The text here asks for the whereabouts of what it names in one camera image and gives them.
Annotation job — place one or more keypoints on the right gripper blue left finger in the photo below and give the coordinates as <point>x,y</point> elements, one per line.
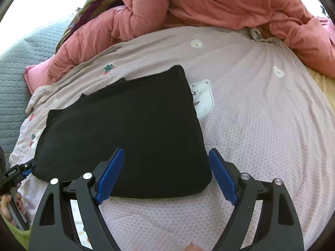
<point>106,174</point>

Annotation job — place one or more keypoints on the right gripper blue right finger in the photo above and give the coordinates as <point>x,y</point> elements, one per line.
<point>222,176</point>

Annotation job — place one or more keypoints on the black sweater with orange cuffs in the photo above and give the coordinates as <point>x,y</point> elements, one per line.
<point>152,119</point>

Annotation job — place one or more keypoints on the person's right hand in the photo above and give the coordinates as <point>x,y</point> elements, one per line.
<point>193,247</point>

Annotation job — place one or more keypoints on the beige strawberry bear blanket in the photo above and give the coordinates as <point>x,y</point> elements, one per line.
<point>260,108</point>

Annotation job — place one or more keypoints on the grey quilted headboard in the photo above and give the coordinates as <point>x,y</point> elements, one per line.
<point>30,50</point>

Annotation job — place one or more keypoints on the yellow bed sheet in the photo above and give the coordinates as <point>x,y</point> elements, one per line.
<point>326,85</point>

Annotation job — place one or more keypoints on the pink quilted comforter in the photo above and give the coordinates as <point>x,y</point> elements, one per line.
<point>288,20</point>

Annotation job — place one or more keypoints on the striped multicolour cloth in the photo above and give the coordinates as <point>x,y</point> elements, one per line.
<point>90,10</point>

